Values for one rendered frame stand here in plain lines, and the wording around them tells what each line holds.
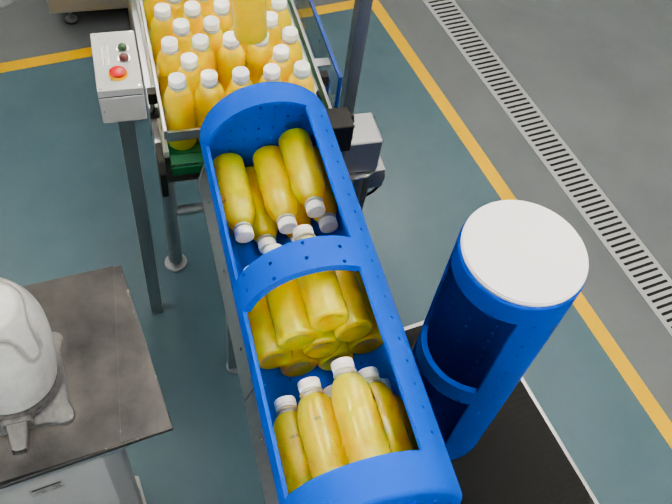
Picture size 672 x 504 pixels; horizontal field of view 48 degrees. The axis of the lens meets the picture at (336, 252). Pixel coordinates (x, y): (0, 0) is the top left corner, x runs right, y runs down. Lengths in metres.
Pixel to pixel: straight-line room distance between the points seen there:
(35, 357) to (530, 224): 1.04
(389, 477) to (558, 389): 1.66
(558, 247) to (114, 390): 0.95
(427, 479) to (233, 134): 0.86
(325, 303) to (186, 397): 1.29
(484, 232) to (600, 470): 1.23
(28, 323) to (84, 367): 0.25
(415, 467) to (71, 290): 0.76
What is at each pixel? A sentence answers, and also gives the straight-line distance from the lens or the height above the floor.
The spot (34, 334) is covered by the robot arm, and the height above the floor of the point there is 1.24.
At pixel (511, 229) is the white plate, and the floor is 1.04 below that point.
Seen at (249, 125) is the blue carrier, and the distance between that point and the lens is 1.66.
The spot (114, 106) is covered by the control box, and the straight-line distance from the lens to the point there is 1.81.
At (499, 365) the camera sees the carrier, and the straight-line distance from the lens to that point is 1.80.
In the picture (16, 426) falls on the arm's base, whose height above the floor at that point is 1.06.
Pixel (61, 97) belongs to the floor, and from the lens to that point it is 3.41.
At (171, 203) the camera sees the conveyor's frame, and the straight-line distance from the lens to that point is 2.49.
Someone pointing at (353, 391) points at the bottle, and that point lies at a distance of 1.23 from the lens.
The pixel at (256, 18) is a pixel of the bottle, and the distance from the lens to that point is 1.62.
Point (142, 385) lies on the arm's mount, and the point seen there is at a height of 1.01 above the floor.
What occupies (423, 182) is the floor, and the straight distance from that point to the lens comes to 3.12.
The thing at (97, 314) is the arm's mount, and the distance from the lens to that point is 1.52.
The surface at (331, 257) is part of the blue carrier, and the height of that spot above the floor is 1.23.
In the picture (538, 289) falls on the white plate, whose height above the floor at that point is 1.04.
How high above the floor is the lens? 2.30
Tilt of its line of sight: 54 degrees down
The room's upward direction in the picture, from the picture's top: 10 degrees clockwise
